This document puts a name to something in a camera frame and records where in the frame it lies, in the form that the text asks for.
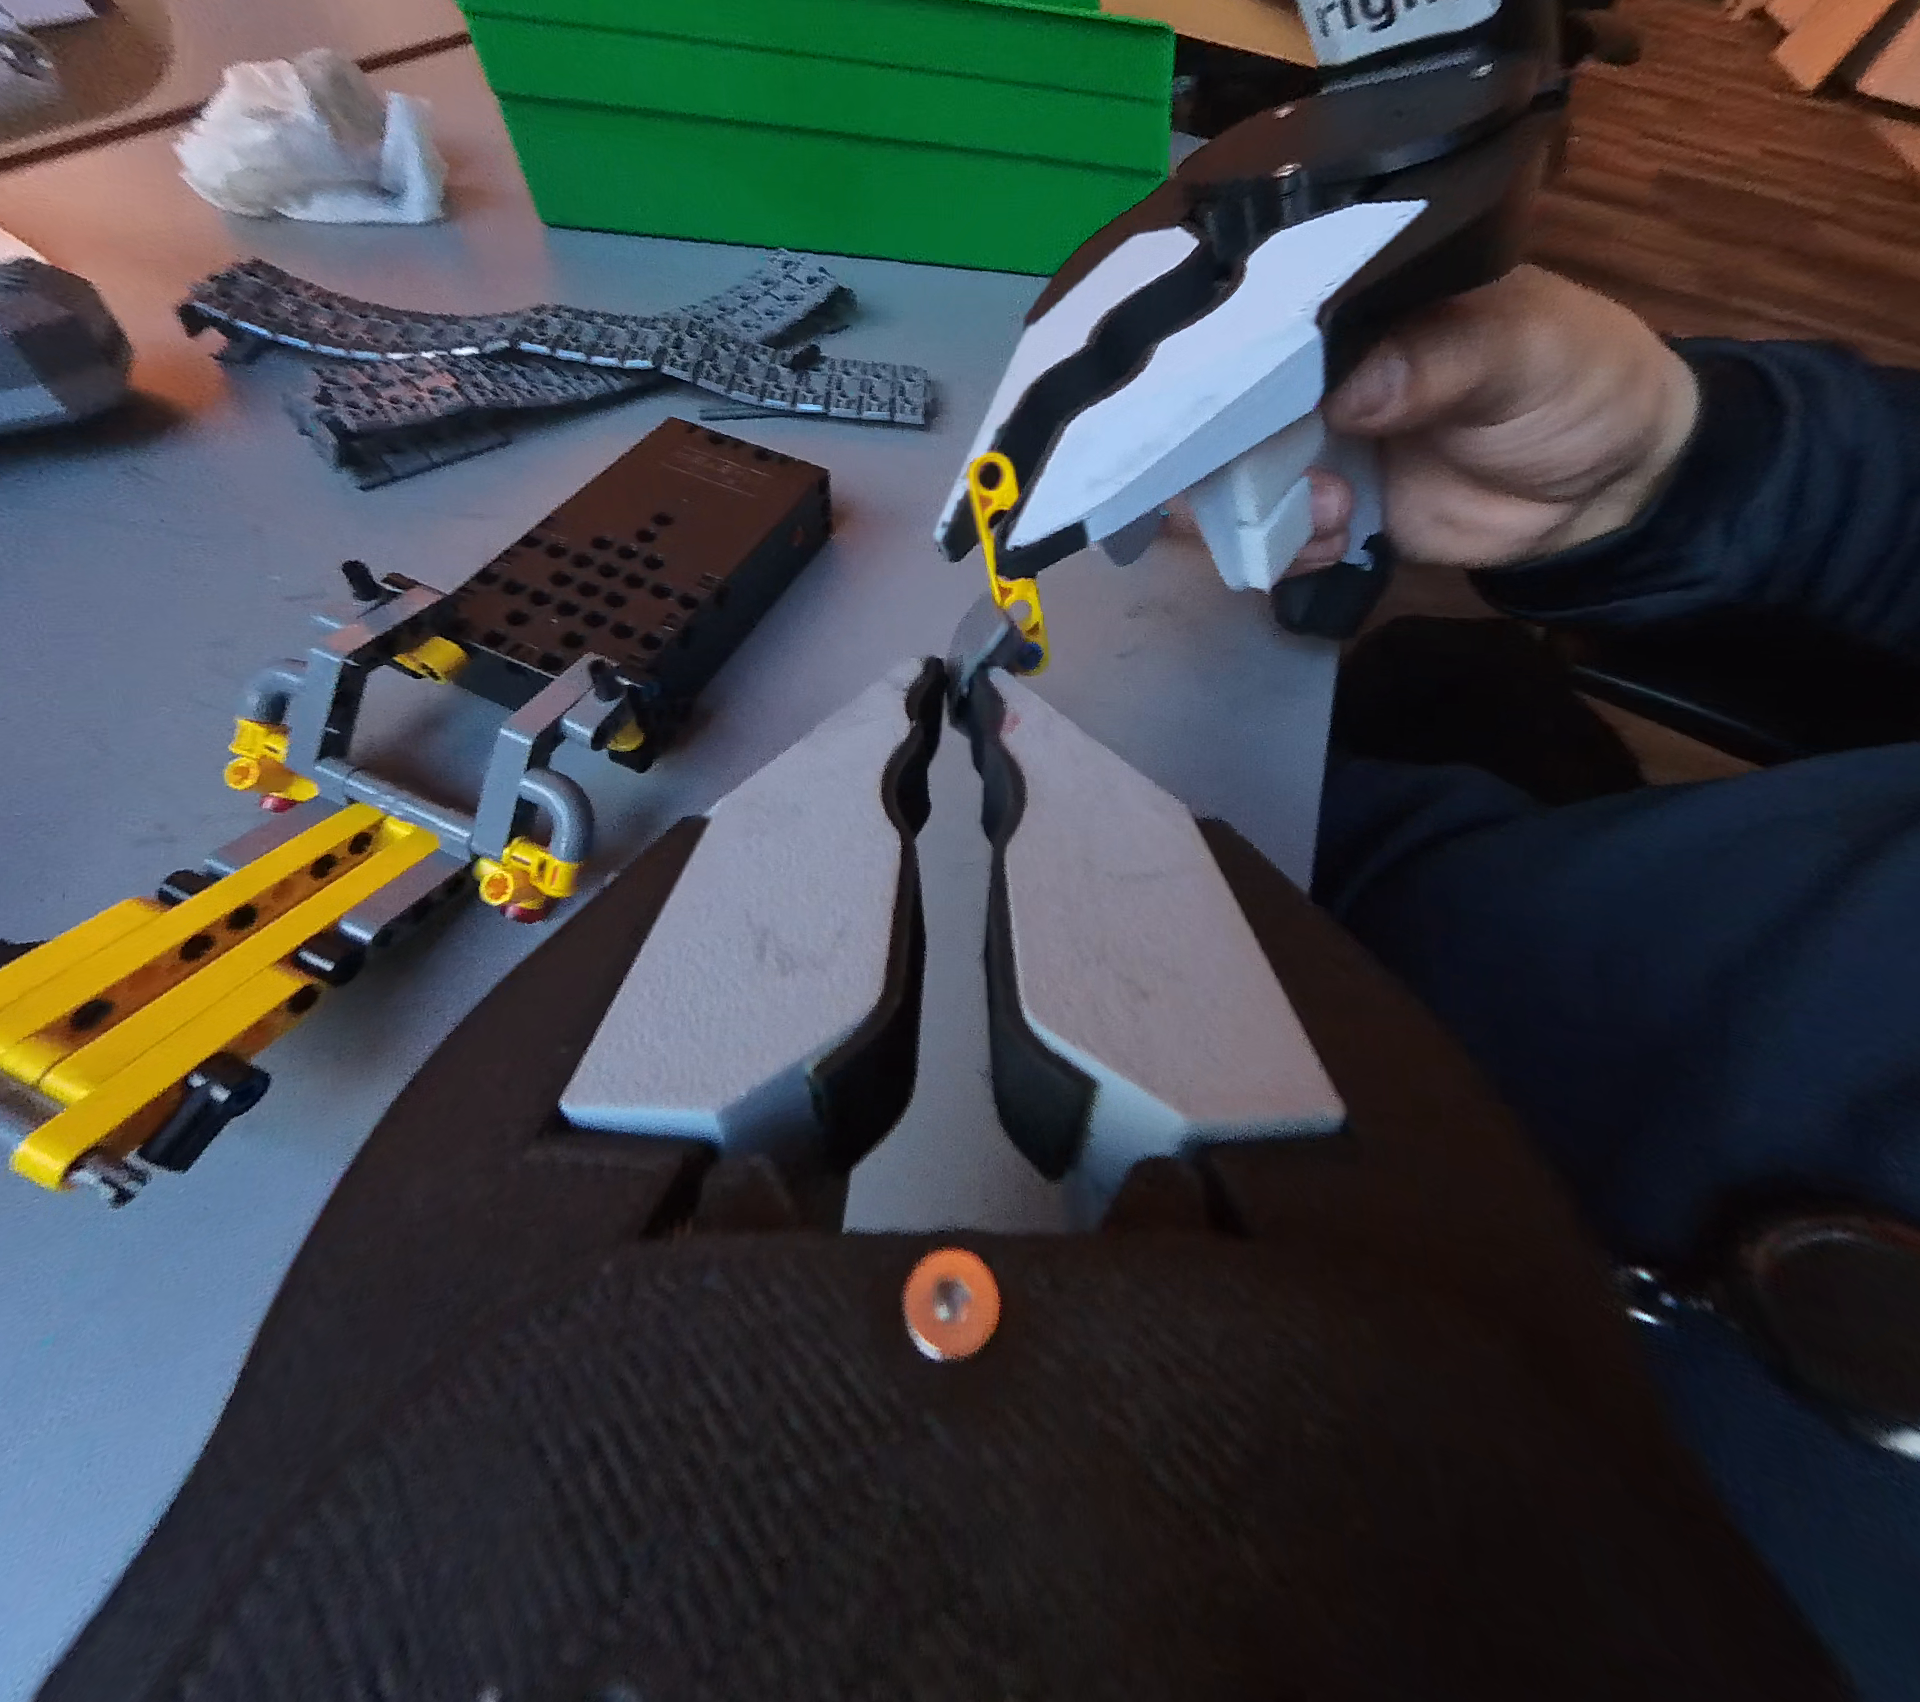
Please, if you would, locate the yellow grey brick arm assembly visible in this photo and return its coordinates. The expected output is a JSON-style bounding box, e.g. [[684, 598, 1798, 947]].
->
[[0, 562, 662, 1201]]

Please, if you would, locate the yellow short thin beam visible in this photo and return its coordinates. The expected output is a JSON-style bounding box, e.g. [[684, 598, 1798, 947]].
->
[[966, 452, 1051, 680]]

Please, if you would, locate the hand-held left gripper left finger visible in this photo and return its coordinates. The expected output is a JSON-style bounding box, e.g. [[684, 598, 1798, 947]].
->
[[554, 657, 950, 1175]]

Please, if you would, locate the green plastic bin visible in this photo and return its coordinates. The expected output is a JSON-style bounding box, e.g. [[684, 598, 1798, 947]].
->
[[424, 0, 1180, 279]]

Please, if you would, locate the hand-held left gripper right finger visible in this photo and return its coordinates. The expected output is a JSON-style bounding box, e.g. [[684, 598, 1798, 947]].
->
[[951, 666, 1351, 1182]]

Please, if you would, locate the grey desk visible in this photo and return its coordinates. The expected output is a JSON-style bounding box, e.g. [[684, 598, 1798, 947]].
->
[[0, 0, 1344, 1702]]

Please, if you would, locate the white crumpled tissue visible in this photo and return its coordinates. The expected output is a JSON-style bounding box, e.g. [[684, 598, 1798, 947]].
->
[[171, 48, 451, 225]]

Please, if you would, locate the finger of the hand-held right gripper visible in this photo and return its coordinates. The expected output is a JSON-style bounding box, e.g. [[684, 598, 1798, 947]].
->
[[934, 219, 1247, 563], [996, 197, 1429, 579]]

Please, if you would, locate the grey brick motor block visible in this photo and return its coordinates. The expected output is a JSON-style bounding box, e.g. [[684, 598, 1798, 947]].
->
[[0, 257, 137, 435]]

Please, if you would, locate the person's right hand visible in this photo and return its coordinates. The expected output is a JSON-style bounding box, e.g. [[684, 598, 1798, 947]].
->
[[1303, 262, 1704, 579]]

